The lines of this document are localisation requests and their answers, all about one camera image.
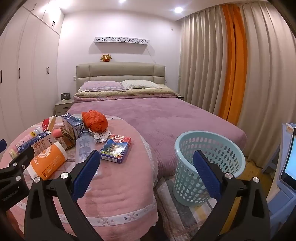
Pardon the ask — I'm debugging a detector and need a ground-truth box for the clear plastic bottle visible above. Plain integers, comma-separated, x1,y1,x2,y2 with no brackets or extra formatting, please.
75,129,96,164

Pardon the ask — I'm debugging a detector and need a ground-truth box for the blue milk carton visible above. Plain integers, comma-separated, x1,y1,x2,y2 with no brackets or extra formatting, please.
61,113,84,139

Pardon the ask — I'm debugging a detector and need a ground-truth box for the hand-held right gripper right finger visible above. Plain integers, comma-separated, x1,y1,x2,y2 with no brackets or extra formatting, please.
192,150,271,241

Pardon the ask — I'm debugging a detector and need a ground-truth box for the white polka dot cloth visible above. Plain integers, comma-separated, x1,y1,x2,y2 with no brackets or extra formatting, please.
91,128,113,143

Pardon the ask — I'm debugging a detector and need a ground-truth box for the beige nightstand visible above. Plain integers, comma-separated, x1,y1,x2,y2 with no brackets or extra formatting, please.
55,99,74,116

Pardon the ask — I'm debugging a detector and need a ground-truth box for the orange curtain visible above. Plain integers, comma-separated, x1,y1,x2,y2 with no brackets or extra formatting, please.
218,5,248,127

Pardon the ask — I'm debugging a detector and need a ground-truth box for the white wall shelf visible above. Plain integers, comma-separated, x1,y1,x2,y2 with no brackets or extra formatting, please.
94,37,151,46

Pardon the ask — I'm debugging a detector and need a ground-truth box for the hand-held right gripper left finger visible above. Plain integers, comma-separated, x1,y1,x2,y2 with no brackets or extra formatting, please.
24,149,104,241

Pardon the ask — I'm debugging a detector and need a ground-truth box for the white patterned pillow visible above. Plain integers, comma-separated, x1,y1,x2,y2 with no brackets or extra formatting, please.
120,79,162,90

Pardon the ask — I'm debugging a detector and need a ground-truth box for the white box with blue label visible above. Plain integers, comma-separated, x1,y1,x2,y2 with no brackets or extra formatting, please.
31,131,53,154

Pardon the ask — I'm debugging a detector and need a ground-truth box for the orange plastic bag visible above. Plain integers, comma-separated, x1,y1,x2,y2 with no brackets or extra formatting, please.
81,111,109,132

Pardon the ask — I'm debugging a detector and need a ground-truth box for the purple pillow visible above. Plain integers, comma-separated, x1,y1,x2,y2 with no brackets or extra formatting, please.
77,81,126,93

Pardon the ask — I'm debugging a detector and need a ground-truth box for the orange paper cup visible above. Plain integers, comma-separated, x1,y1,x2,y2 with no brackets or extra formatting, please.
26,142,68,181

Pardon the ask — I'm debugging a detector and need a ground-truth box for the white wardrobe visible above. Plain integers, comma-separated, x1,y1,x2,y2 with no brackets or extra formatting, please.
0,0,64,144

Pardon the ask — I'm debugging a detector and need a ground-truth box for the light blue plastic basket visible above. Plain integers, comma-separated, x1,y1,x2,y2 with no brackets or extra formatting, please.
173,131,246,207

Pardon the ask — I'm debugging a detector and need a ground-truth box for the beige padded headboard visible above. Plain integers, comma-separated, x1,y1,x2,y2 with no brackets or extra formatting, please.
76,62,166,93

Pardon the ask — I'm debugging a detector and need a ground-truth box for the tablet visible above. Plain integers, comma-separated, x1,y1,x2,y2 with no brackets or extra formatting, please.
279,127,296,193

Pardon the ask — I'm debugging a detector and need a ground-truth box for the blue white desk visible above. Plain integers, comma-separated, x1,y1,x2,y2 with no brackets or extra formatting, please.
261,123,296,232

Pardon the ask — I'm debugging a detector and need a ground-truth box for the pink blanket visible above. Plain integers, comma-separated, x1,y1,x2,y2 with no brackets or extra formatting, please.
0,115,159,241

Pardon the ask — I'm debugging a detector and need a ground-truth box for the beige curtain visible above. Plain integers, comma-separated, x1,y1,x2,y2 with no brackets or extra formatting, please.
178,9,226,119
236,0,296,168

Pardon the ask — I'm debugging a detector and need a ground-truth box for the red and white packet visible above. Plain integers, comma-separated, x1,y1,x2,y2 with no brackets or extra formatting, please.
42,115,57,134

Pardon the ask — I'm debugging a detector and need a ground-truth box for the small pink white bottle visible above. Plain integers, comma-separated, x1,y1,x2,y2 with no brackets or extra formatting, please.
15,127,44,151

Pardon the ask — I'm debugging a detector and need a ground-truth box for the blue card box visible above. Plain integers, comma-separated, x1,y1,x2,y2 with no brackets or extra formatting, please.
99,134,132,164

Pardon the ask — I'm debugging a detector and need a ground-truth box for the purple bed blanket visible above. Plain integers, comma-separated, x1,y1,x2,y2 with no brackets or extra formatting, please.
66,96,248,183

